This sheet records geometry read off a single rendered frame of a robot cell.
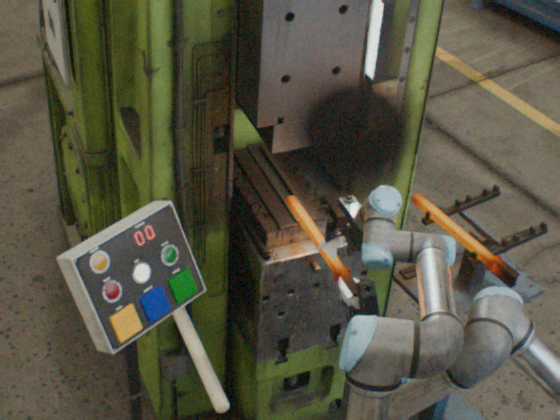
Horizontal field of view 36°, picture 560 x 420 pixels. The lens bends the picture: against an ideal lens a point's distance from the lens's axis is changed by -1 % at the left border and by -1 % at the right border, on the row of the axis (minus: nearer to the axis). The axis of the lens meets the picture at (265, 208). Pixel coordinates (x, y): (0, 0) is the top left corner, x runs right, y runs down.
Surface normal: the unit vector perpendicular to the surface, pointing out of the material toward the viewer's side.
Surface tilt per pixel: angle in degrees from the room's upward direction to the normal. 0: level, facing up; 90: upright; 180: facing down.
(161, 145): 90
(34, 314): 0
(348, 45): 90
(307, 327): 90
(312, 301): 90
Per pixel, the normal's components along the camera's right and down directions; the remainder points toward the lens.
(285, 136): 0.38, 0.60
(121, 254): 0.66, 0.00
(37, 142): 0.05, -0.78
